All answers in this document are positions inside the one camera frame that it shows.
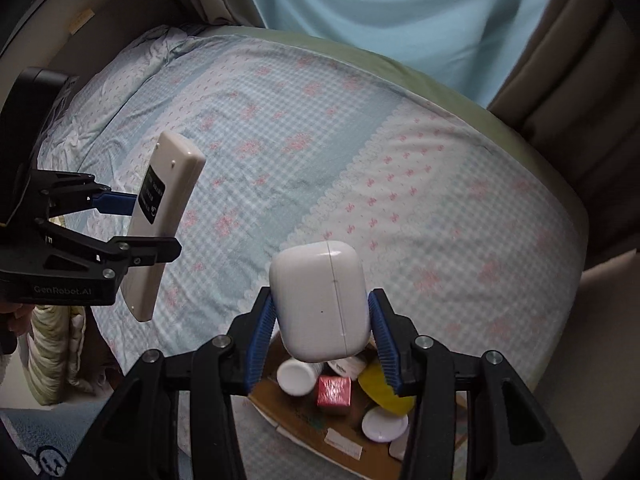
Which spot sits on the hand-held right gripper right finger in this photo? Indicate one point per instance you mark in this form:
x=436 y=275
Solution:
x=387 y=345

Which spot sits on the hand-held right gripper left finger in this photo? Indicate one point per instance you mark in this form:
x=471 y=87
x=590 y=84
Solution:
x=260 y=345

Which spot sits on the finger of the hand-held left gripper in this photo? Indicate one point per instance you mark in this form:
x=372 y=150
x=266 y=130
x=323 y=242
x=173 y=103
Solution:
x=117 y=204
x=145 y=251

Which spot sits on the yellow round container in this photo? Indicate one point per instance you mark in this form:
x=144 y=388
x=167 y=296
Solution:
x=375 y=387

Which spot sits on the white bottle green label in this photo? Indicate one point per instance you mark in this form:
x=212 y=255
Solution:
x=295 y=377

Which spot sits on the white remote control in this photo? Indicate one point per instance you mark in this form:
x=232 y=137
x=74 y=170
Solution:
x=170 y=170

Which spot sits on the pink small box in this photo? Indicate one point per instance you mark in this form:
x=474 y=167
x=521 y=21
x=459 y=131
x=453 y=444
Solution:
x=334 y=391

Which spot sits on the white earbuds case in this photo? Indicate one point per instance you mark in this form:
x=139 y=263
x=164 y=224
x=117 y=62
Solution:
x=320 y=300

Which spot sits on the cardboard box pink outside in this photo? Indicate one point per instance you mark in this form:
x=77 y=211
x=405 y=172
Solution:
x=300 y=420

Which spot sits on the person's left hand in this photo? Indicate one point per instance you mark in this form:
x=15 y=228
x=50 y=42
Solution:
x=17 y=320

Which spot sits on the crumpled light blue duvet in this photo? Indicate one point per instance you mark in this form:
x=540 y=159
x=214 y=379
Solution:
x=125 y=75

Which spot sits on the orange sticker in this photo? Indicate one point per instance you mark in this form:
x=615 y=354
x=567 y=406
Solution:
x=82 y=18

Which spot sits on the checked floral bed sheet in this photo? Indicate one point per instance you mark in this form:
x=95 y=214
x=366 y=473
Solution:
x=350 y=160

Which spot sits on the blue cartoon face mat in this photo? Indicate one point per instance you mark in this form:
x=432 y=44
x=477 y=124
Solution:
x=50 y=450

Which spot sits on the light blue cloth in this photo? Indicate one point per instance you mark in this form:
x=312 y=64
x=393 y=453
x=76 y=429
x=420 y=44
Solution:
x=400 y=10

